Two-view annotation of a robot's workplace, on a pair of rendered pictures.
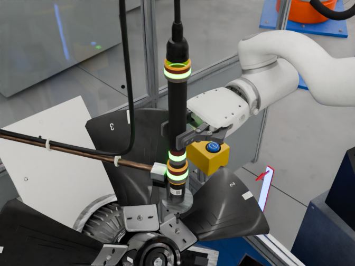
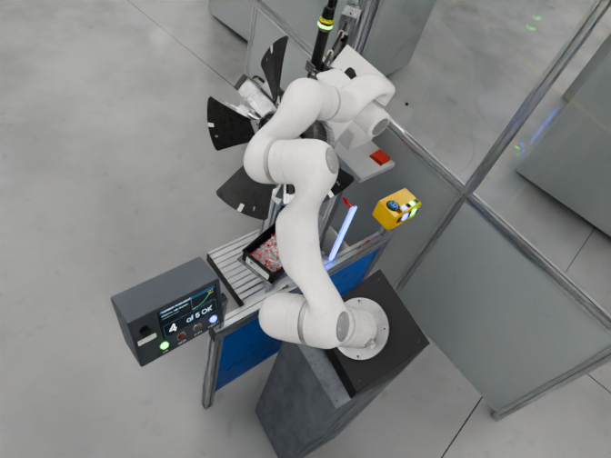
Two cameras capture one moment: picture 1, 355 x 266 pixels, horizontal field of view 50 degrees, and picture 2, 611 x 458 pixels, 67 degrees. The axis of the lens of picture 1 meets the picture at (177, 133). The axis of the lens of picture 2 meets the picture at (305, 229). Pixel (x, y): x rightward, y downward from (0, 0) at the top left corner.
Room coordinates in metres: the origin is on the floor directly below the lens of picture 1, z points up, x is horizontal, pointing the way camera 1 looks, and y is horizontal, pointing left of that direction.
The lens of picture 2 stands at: (0.34, -1.33, 2.34)
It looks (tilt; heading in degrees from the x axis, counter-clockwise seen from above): 50 degrees down; 76
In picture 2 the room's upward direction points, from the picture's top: 19 degrees clockwise
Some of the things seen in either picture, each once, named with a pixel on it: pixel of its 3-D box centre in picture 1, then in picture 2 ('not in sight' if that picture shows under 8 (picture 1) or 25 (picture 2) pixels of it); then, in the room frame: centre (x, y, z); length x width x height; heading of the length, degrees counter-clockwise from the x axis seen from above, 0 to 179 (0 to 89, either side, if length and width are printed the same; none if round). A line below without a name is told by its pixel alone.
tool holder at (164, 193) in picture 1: (173, 186); not in sight; (0.53, 0.01, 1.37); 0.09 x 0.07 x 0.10; 73
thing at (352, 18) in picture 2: not in sight; (349, 19); (0.70, 0.60, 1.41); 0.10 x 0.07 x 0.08; 74
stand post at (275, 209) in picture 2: not in sight; (269, 226); (0.52, 0.17, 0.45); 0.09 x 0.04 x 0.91; 129
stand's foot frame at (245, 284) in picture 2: not in sight; (272, 263); (0.60, 0.23, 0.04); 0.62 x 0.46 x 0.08; 39
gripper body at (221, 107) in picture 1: (218, 110); (336, 85); (0.59, -0.08, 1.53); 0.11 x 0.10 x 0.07; 129
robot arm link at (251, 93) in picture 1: (241, 99); not in sight; (0.63, -0.13, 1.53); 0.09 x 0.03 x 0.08; 39
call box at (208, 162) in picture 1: (204, 150); (395, 210); (0.98, -0.10, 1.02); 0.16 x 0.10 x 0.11; 39
